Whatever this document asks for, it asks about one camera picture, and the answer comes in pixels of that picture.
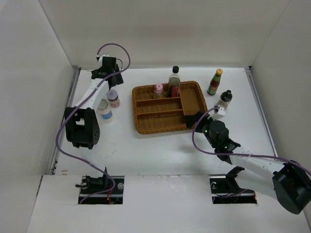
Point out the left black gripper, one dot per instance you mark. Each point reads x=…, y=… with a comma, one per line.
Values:
x=119, y=80

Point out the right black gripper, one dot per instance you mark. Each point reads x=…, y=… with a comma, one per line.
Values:
x=191, y=119

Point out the white-lid dark jam jar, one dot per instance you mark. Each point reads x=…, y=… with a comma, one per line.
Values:
x=113, y=98

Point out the silver-cap blue-label jar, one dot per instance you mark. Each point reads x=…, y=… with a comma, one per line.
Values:
x=105, y=111

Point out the tall red-label glass bottle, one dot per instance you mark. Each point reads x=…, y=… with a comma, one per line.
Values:
x=174, y=83

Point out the pink-cap spice jar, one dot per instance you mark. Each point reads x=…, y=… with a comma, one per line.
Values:
x=158, y=91

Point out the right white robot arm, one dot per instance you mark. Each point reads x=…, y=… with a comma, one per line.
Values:
x=284, y=180

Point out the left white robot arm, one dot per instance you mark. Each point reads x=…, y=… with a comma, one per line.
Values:
x=82, y=127

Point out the green-label red sauce bottle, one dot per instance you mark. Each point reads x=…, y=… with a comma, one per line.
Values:
x=214, y=83

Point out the black-cap pepper shaker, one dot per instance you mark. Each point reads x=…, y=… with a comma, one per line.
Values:
x=225, y=99

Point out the brown wicker divided tray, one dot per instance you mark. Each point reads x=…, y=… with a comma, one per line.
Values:
x=166, y=114

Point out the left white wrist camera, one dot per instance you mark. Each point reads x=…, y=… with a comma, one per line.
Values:
x=100, y=57

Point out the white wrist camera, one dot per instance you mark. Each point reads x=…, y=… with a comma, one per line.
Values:
x=100, y=57
x=219, y=113

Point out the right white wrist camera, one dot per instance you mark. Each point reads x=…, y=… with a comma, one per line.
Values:
x=219, y=113

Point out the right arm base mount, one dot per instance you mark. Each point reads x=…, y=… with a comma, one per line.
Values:
x=225, y=190

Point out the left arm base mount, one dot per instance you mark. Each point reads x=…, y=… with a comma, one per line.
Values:
x=101, y=190

